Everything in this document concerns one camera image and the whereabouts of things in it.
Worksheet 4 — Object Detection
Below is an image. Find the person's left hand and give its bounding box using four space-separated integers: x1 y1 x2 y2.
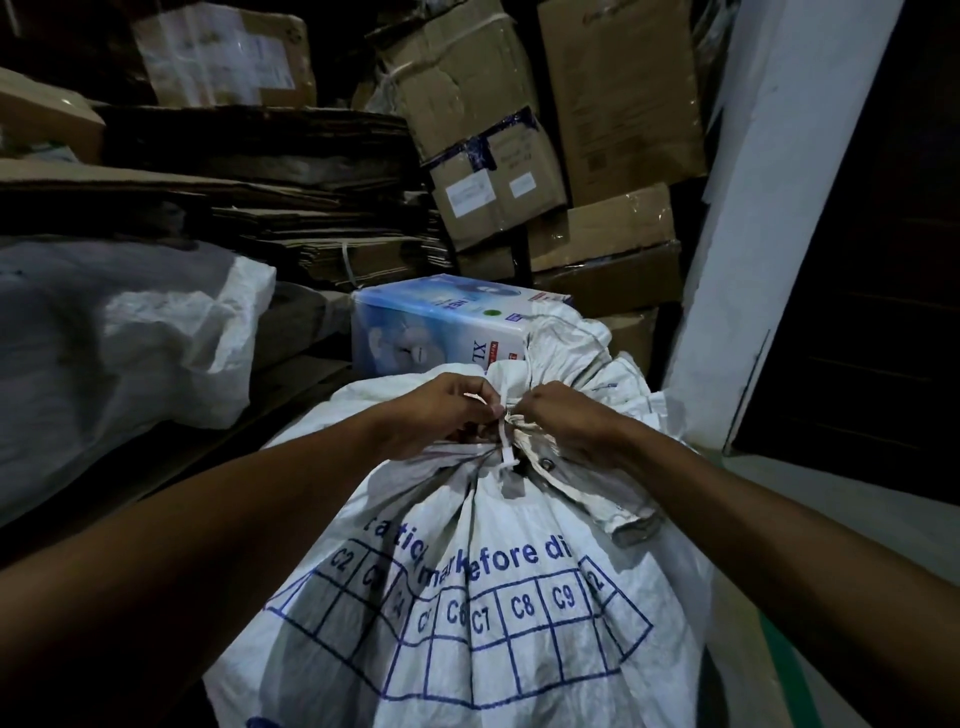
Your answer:
372 372 507 462

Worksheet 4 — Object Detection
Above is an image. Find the person's right hand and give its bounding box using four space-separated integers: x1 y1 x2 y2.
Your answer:
510 381 635 470

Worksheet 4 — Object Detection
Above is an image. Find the white plastic tie string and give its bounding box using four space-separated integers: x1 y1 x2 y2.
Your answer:
463 381 543 475

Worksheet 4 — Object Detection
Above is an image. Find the white woven sack blue print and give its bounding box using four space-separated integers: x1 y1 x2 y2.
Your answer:
204 306 751 728

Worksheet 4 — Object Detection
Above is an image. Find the person's right forearm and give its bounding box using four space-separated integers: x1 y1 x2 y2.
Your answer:
607 416 960 728

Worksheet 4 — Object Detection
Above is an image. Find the person's left forearm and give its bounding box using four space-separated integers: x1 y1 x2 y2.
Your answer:
0 408 399 728

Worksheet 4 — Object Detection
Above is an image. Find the blue white packaged box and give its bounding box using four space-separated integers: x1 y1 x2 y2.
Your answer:
351 273 573 378

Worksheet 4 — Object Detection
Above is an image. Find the low brown cardboard box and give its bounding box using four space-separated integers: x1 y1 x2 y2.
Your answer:
592 307 661 380

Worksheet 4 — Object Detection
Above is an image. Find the taped brown cardboard box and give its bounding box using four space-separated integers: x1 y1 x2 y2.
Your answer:
457 183 684 318

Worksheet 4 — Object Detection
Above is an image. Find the cardboard box with white labels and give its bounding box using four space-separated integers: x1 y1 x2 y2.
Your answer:
423 108 569 254

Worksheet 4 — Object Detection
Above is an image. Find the stack of flattened cardboard sheets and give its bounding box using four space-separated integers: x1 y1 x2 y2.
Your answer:
0 105 451 294

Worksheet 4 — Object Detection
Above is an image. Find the tall flat cardboard box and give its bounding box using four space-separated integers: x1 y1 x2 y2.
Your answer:
537 0 708 207

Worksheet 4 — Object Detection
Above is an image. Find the crumpled brown cardboard box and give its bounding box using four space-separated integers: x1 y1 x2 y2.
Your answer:
367 0 540 162

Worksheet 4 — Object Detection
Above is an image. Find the plain white woven sack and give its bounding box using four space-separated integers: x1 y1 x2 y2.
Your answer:
0 238 277 526

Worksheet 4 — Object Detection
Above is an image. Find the cardboard box with large label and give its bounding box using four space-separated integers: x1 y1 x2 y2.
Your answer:
131 2 318 108

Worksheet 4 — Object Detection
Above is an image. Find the small brown cardboard box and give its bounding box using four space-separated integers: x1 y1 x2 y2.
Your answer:
0 67 106 165

